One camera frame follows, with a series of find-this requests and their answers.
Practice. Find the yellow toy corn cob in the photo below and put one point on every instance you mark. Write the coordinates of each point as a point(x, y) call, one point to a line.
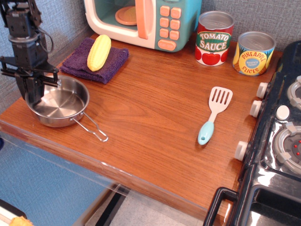
point(99, 53)

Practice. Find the orange fuzzy object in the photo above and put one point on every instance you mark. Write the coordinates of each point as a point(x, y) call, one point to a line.
point(20, 221)

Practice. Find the teal toy microwave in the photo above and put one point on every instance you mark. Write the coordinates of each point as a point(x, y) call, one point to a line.
point(164, 25)

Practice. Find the small stainless steel pot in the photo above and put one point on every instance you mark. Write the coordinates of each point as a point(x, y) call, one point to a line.
point(65, 105)

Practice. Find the tomato sauce toy can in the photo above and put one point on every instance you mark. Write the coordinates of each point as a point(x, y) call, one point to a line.
point(213, 38)

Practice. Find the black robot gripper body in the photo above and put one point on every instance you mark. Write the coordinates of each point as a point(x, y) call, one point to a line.
point(30, 60)

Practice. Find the orange toy plate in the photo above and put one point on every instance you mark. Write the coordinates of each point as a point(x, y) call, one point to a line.
point(126, 16)

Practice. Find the purple folded cloth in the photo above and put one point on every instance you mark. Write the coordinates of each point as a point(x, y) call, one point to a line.
point(76, 64)

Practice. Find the pineapple slices toy can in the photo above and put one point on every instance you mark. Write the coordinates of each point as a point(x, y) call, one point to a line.
point(253, 53)

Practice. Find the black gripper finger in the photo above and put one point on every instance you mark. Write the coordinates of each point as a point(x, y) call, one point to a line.
point(21, 83)
point(34, 90)

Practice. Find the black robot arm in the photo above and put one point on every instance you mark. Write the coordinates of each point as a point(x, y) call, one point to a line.
point(22, 18)

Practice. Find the grey teal toy spatula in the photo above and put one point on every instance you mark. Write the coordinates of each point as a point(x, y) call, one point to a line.
point(219, 100)

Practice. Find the black toy stove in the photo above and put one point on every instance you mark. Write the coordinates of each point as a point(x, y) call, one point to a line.
point(269, 191)

